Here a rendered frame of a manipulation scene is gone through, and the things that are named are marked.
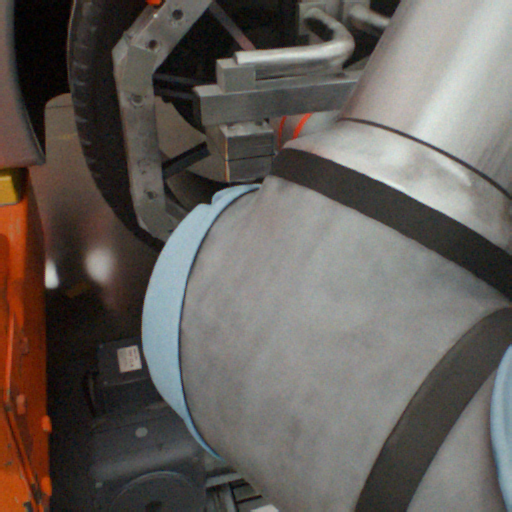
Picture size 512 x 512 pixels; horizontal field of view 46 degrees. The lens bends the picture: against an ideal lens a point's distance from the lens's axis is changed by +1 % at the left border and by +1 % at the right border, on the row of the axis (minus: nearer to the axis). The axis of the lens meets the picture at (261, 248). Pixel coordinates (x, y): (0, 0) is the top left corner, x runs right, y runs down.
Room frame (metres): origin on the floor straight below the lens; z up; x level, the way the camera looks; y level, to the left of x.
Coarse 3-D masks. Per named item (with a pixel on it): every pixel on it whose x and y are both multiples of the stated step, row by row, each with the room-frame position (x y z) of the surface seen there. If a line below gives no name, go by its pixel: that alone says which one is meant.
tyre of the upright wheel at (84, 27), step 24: (72, 0) 0.98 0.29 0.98; (96, 0) 0.79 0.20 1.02; (120, 0) 0.79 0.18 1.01; (144, 0) 0.80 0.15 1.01; (72, 24) 0.90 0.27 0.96; (96, 24) 0.79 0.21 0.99; (120, 24) 0.79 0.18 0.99; (72, 48) 0.84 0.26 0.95; (96, 48) 0.78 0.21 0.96; (72, 72) 0.79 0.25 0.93; (96, 72) 0.78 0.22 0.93; (72, 96) 0.81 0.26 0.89; (96, 96) 0.78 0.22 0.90; (96, 120) 0.78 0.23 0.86; (120, 120) 0.79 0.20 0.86; (96, 144) 0.78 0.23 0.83; (120, 144) 0.79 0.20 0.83; (96, 168) 0.78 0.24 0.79; (120, 168) 0.78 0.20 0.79; (120, 192) 0.78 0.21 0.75; (120, 216) 0.79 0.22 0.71; (144, 240) 0.80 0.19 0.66
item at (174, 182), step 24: (216, 0) 0.85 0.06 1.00; (288, 0) 0.88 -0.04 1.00; (384, 0) 1.10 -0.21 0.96; (288, 24) 0.88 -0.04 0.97; (240, 48) 0.88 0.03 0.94; (168, 72) 0.84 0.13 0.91; (168, 96) 0.83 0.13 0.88; (192, 96) 0.84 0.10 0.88; (264, 120) 0.92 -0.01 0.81; (168, 168) 0.83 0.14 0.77; (168, 192) 0.81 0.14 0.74; (192, 192) 0.93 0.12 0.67; (216, 192) 1.00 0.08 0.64
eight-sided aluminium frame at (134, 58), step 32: (192, 0) 0.74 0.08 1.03; (128, 32) 0.76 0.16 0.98; (160, 32) 0.73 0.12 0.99; (128, 64) 0.71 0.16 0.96; (160, 64) 0.72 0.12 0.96; (128, 96) 0.71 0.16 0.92; (128, 128) 0.71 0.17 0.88; (128, 160) 0.75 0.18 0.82; (160, 160) 0.72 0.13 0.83; (160, 192) 0.72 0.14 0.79; (160, 224) 0.72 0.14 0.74
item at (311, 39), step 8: (328, 0) 0.79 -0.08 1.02; (336, 0) 0.80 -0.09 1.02; (328, 8) 0.79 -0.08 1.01; (336, 8) 0.80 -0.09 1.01; (336, 16) 0.80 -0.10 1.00; (296, 40) 0.83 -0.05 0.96; (304, 40) 0.80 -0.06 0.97; (312, 40) 0.79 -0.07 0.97; (320, 40) 0.79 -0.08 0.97; (320, 72) 0.79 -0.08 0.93; (328, 72) 0.80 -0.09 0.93
